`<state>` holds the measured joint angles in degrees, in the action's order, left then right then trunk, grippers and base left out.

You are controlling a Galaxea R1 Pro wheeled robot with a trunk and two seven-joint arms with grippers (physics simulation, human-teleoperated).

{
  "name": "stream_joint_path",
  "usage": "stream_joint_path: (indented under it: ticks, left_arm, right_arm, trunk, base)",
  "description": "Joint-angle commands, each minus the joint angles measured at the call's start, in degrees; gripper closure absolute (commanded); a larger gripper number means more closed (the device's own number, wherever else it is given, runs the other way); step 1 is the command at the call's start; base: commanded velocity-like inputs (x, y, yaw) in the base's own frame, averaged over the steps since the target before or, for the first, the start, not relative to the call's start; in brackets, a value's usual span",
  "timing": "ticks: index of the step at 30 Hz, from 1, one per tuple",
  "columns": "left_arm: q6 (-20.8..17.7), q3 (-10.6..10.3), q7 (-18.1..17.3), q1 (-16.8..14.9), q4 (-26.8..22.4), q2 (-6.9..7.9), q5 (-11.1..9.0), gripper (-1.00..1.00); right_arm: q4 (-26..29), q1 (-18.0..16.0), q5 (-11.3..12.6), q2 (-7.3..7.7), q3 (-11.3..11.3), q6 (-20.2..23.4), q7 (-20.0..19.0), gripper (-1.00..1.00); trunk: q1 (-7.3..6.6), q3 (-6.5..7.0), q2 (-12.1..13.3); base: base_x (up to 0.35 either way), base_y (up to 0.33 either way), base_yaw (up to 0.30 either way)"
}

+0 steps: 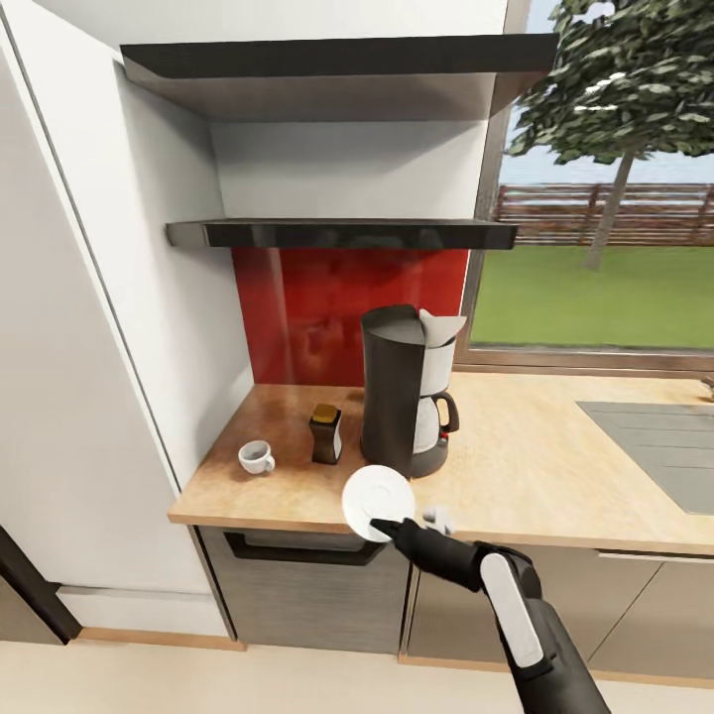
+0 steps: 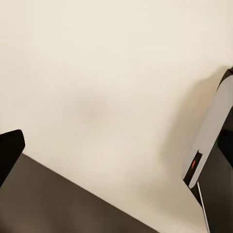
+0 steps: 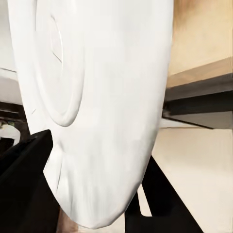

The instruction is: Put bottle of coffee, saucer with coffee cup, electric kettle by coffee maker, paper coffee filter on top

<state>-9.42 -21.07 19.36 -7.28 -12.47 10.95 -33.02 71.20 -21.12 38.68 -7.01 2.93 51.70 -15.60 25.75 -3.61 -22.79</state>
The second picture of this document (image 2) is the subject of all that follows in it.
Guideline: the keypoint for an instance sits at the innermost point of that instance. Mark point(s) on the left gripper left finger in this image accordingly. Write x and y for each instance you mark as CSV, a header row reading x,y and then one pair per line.
x,y
12,145

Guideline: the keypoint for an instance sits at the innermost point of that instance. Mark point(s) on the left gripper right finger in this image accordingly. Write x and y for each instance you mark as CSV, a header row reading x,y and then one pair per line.
x,y
225,144

